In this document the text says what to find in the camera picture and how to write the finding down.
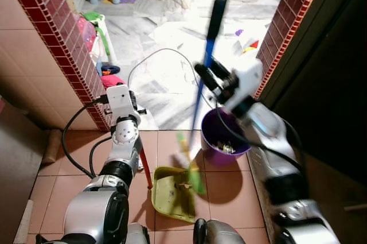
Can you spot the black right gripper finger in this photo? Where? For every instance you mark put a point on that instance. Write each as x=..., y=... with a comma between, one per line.
x=221, y=70
x=207, y=77

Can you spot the red cloth bundle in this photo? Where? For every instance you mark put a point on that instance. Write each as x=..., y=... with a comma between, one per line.
x=112, y=80

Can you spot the pink and white plastic stool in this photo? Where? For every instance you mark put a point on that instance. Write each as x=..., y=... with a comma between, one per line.
x=92, y=34

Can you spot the grey robot left knee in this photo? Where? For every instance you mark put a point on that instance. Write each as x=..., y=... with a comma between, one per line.
x=136, y=235

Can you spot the dark wooden door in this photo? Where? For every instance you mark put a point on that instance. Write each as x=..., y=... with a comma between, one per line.
x=327, y=72

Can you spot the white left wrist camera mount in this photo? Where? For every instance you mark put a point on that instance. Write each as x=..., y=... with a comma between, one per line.
x=118, y=99

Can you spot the colourful paper scrap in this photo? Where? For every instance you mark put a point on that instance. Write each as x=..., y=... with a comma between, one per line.
x=249, y=44

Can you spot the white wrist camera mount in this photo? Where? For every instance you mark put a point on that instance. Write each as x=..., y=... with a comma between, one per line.
x=118, y=99
x=248, y=80

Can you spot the grey robot right knee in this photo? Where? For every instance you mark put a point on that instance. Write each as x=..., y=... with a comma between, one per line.
x=221, y=232

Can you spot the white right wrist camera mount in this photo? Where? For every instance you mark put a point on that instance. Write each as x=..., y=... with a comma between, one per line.
x=248, y=80

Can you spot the green cloth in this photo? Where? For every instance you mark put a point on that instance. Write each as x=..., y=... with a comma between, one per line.
x=92, y=16

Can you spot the purple plastic bucket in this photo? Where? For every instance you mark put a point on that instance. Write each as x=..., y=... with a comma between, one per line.
x=213, y=132

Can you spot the grey robot knee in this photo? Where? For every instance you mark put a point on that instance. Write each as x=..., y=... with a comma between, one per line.
x=221, y=232
x=136, y=235

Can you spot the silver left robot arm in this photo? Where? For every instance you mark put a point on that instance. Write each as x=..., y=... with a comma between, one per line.
x=86, y=215

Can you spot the blue broom with green bristles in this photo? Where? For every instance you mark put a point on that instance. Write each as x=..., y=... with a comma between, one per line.
x=216, y=20

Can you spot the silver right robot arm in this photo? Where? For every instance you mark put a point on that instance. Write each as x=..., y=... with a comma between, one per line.
x=275, y=146

